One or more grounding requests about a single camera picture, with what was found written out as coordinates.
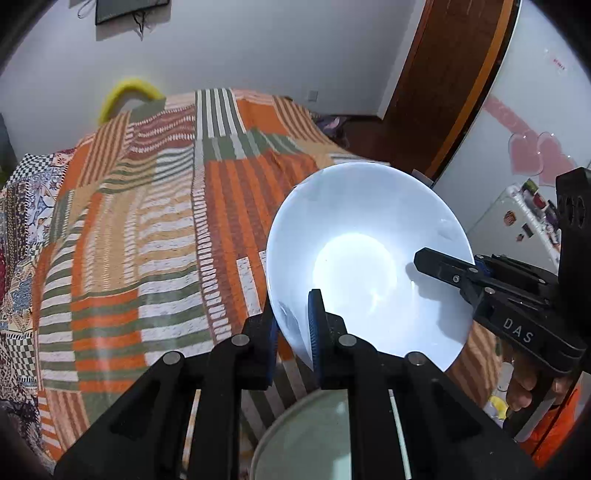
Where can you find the person's right hand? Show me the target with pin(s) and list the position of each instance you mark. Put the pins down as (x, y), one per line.
(521, 383)

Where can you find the wall socket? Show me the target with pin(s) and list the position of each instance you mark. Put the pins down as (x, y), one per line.
(312, 95)

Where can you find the patchwork patterned blanket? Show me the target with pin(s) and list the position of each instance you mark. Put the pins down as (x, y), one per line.
(23, 240)

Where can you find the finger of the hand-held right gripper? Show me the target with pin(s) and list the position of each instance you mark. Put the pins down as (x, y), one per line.
(517, 277)
(443, 270)

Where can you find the yellow foam tube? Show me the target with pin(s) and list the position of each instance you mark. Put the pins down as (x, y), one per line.
(129, 90)

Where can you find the green plate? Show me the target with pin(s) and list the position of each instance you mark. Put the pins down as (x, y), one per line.
(318, 438)

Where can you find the dark wall-mounted panel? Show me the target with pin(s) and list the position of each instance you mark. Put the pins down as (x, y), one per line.
(124, 7)

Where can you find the pink heart sticker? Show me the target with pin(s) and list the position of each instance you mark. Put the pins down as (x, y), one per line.
(531, 147)

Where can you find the white fridge with magnets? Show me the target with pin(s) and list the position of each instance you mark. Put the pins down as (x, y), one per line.
(535, 203)

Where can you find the person's right forearm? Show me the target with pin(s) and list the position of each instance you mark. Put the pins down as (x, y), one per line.
(554, 429)

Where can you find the orange striped blanket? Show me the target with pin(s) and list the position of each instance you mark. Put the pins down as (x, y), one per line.
(161, 230)

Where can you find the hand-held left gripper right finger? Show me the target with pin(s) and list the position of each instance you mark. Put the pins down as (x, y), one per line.
(315, 332)

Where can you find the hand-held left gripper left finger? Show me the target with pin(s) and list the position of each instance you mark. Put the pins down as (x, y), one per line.
(270, 350)

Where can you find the white bowl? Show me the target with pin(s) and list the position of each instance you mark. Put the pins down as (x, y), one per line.
(360, 221)

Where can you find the brown wooden door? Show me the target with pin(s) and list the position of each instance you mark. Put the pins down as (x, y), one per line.
(438, 92)

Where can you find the dark cloth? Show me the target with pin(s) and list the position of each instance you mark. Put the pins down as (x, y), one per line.
(332, 125)

